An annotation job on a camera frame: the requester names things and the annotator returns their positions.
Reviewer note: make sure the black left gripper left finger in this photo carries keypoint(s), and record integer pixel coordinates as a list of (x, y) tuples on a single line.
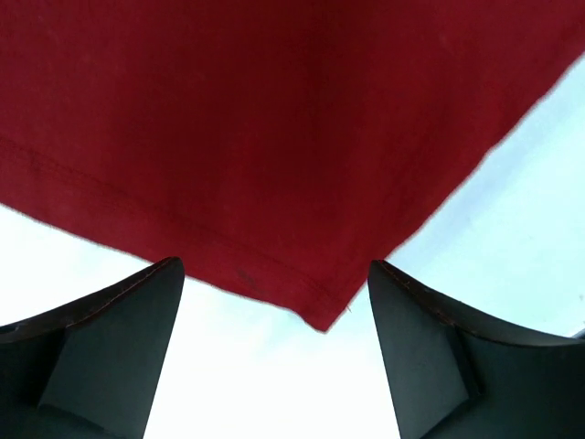
[(90, 368)]

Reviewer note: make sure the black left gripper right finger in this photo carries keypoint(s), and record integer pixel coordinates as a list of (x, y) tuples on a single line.
[(456, 372)]

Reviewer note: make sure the red t-shirt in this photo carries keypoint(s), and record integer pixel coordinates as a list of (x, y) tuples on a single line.
[(277, 147)]

